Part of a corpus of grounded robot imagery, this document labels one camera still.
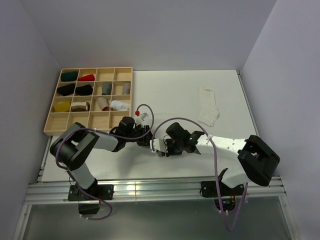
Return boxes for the aluminium frame rail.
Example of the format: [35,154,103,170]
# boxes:
[24,176,286,205]

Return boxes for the black rolled sock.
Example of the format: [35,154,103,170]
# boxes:
[56,83,76,97]
[75,84,93,96]

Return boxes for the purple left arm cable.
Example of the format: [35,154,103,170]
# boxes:
[55,103,155,221]

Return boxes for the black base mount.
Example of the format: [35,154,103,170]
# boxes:
[199,180,245,198]
[67,184,114,217]

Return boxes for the white brown rolled sock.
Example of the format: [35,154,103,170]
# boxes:
[70,101,90,112]

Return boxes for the wooden compartment tray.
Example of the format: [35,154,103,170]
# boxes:
[43,67,133,136]

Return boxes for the black rolled sock left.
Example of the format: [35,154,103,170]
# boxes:
[56,83,76,97]

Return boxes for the yellow rolled sock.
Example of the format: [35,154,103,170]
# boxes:
[54,101,71,113]

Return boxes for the beige rolled sock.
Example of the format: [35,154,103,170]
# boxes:
[96,97,109,111]

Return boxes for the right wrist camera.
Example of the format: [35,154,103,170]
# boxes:
[149,138,168,153]

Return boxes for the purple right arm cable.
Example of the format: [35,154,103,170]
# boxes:
[152,116,249,231]

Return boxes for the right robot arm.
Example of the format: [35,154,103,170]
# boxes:
[150,122,280,195]

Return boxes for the red rolled sock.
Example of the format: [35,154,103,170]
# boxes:
[77,74,95,82]

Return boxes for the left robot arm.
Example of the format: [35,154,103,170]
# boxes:
[49,116,153,200]

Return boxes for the light grey rolled sock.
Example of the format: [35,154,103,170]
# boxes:
[122,82,131,95]

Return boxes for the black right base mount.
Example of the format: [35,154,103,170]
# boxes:
[199,180,245,198]

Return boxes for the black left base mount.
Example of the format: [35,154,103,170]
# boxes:
[67,184,114,217]

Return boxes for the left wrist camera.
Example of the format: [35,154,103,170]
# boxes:
[135,110,151,126]

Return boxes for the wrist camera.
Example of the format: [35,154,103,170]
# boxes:
[135,110,151,126]
[149,138,168,153]

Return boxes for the black rolled sock right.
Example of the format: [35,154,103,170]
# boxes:
[75,84,93,96]

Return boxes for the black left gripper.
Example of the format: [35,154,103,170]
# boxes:
[124,125,154,147]

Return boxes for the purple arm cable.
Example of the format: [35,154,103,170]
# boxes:
[152,116,249,231]
[55,103,155,221]

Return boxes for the dark green rolled sock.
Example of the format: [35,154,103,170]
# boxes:
[60,71,78,82]

